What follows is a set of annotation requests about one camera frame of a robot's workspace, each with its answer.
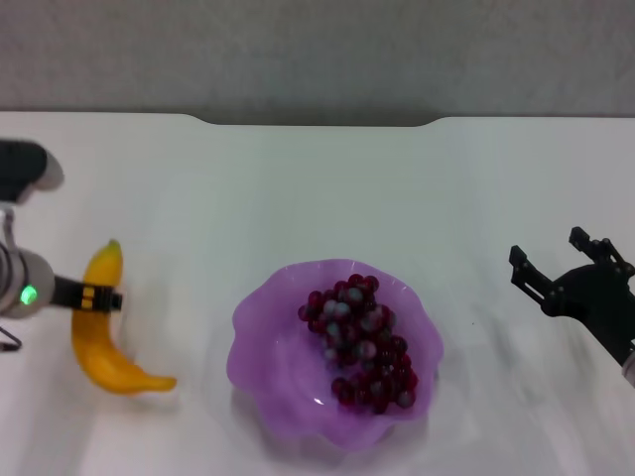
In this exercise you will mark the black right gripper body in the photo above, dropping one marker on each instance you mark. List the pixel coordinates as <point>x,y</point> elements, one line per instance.
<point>590,297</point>

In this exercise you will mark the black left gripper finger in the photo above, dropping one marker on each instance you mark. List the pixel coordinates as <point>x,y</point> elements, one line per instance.
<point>101,298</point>

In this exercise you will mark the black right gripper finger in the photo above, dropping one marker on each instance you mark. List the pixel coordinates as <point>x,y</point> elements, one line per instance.
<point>602,250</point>
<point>531,275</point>

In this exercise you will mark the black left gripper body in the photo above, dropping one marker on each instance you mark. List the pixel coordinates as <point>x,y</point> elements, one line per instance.
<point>67,292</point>

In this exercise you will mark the yellow banana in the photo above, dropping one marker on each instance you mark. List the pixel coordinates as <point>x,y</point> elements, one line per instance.
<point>99,357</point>

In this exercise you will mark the dark red grape bunch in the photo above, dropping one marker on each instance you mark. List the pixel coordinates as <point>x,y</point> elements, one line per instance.
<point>357,337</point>

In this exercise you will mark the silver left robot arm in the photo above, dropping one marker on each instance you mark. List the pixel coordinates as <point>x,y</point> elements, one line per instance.
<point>20,282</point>

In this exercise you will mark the purple scalloped plastic bowl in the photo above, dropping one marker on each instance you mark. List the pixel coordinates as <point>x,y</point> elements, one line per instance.
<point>278,357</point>

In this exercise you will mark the left wrist camera housing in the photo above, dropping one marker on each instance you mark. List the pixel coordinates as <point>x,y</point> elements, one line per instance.
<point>25,166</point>

